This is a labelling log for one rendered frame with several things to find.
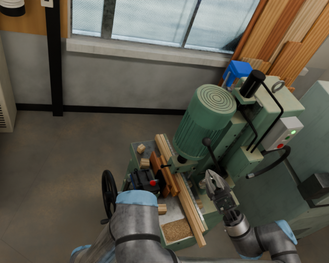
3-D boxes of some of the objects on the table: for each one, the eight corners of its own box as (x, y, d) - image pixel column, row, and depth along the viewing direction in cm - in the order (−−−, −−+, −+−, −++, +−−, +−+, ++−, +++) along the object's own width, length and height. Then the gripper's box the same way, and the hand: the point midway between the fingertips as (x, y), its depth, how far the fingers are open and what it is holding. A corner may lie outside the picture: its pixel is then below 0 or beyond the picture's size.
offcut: (163, 207, 130) (165, 203, 127) (164, 214, 128) (166, 211, 125) (155, 207, 129) (157, 204, 126) (156, 214, 127) (158, 211, 124)
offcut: (139, 168, 141) (141, 165, 138) (140, 161, 144) (141, 157, 141) (148, 169, 142) (149, 165, 139) (148, 162, 145) (149, 158, 142)
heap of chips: (160, 225, 124) (162, 222, 121) (185, 217, 130) (188, 214, 127) (166, 243, 119) (169, 241, 116) (192, 235, 125) (195, 232, 122)
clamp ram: (143, 180, 136) (147, 171, 130) (156, 177, 140) (160, 168, 133) (149, 195, 132) (153, 187, 125) (162, 192, 135) (166, 184, 128)
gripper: (247, 219, 93) (221, 169, 90) (224, 230, 94) (198, 180, 91) (241, 208, 101) (216, 162, 99) (220, 218, 102) (196, 173, 99)
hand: (208, 171), depth 98 cm, fingers closed
